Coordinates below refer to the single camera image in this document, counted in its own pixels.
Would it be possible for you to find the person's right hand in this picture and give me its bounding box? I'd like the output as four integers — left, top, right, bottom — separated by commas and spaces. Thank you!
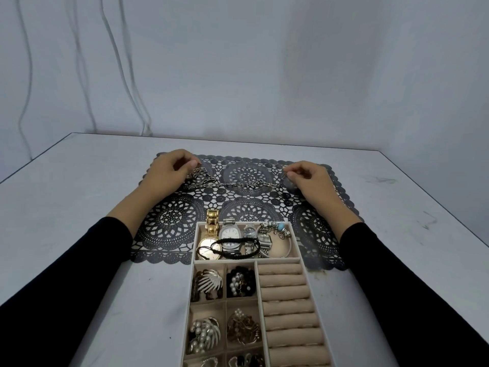
283, 160, 343, 211

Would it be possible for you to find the person's left hand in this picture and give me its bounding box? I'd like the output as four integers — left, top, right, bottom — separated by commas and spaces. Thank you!
146, 149, 202, 197

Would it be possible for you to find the silver chain necklace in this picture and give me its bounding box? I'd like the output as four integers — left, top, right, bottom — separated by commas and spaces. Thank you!
186, 167, 298, 192

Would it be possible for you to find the person's right forearm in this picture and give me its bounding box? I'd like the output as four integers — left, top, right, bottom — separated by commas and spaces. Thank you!
313, 198, 489, 367

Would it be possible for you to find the person's left forearm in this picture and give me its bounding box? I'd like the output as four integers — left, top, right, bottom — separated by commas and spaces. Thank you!
0, 186, 154, 367

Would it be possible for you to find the gold link wristwatch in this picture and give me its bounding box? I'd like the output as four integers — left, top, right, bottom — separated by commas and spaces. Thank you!
196, 209, 222, 261

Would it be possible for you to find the black lace placemat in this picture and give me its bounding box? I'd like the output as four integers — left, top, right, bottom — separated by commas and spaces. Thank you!
129, 152, 364, 272

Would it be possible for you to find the silver square wristwatch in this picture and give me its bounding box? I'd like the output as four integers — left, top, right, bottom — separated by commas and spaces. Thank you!
257, 232, 273, 257

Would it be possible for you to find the slim silver wristwatch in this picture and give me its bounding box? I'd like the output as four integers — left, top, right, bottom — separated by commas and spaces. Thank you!
242, 225, 257, 257

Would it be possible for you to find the silver white-faced wristwatch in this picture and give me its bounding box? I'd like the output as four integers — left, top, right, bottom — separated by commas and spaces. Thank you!
219, 219, 245, 252

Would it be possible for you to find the black brooch with pearls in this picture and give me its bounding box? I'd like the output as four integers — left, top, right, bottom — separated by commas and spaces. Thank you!
227, 266, 257, 298

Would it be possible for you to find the beige jewelry organizer tray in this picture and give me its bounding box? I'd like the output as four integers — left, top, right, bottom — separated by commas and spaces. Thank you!
182, 221, 337, 367

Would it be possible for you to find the gold filigree brooch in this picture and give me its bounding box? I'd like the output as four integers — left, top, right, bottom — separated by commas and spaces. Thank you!
227, 308, 262, 345

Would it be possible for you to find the silver brooch with pearls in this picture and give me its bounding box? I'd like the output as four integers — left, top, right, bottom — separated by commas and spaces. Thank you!
186, 317, 222, 355

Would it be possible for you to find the black and silver brooch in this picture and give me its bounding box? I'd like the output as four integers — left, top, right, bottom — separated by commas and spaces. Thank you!
228, 353, 265, 367

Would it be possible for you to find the charm bracelet with blue bead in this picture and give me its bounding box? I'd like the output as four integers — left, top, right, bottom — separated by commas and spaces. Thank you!
260, 221, 293, 259

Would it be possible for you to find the black braided bracelet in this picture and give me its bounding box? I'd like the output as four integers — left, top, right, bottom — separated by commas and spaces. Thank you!
210, 238, 261, 260

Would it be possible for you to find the white wall cable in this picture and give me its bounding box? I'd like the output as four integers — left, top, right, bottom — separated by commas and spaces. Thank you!
99, 0, 153, 136

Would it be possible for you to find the grey wall cable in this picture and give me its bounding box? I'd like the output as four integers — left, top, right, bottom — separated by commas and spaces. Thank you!
15, 0, 34, 157

